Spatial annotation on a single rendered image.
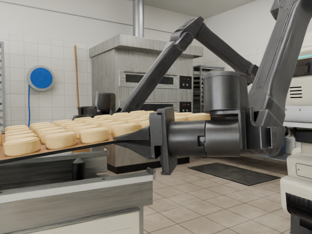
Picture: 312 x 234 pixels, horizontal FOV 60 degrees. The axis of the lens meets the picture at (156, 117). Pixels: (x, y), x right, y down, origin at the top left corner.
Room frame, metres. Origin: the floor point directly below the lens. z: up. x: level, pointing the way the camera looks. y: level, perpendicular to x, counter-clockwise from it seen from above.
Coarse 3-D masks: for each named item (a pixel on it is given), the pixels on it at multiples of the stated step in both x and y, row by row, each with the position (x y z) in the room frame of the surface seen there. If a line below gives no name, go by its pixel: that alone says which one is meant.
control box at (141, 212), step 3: (105, 174) 0.76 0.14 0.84; (108, 174) 0.76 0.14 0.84; (138, 207) 0.55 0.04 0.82; (141, 207) 0.56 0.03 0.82; (141, 210) 0.56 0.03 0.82; (141, 213) 0.56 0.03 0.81; (141, 216) 0.56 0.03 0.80; (141, 219) 0.56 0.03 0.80; (141, 222) 0.56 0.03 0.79; (141, 225) 0.56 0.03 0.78; (141, 228) 0.56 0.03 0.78; (141, 231) 0.56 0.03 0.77
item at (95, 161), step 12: (48, 156) 0.71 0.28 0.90; (60, 156) 0.72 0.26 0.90; (72, 156) 0.73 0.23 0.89; (84, 156) 0.75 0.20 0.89; (96, 156) 0.76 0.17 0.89; (0, 168) 0.65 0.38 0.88; (12, 168) 0.67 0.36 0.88; (24, 168) 0.68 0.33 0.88; (36, 168) 0.69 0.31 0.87; (48, 168) 0.71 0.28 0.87; (60, 168) 0.72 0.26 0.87; (96, 168) 0.77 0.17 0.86; (0, 180) 0.65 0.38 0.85; (12, 180) 0.67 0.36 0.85; (24, 180) 0.68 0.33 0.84; (36, 180) 0.69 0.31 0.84
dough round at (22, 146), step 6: (24, 138) 0.43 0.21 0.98; (30, 138) 0.42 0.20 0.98; (36, 138) 0.42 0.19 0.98; (6, 144) 0.39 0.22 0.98; (12, 144) 0.39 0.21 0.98; (18, 144) 0.39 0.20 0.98; (24, 144) 0.40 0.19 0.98; (30, 144) 0.40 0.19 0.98; (36, 144) 0.41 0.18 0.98; (6, 150) 0.40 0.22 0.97; (12, 150) 0.39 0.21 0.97; (18, 150) 0.39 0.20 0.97; (24, 150) 0.40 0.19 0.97; (30, 150) 0.40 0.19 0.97; (36, 150) 0.41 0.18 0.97
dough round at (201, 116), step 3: (189, 114) 0.59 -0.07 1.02; (192, 114) 0.58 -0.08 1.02; (195, 114) 0.58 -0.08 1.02; (198, 114) 0.57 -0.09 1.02; (201, 114) 0.57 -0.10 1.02; (204, 114) 0.56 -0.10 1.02; (207, 114) 0.56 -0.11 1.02; (189, 117) 0.57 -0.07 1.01; (192, 117) 0.56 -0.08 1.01; (195, 117) 0.56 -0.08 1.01; (198, 117) 0.56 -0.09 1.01; (201, 117) 0.56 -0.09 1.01; (204, 117) 0.56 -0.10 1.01; (207, 117) 0.56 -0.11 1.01; (210, 117) 0.57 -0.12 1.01; (189, 120) 0.57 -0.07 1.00; (192, 120) 0.56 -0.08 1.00; (195, 120) 0.56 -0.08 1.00
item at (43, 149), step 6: (42, 144) 0.48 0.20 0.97; (78, 144) 0.44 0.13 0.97; (84, 144) 0.44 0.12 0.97; (0, 150) 0.45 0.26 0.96; (42, 150) 0.42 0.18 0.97; (48, 150) 0.41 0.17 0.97; (54, 150) 0.41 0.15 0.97; (0, 156) 0.40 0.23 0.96; (6, 156) 0.39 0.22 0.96; (12, 156) 0.39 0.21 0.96; (18, 156) 0.39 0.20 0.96
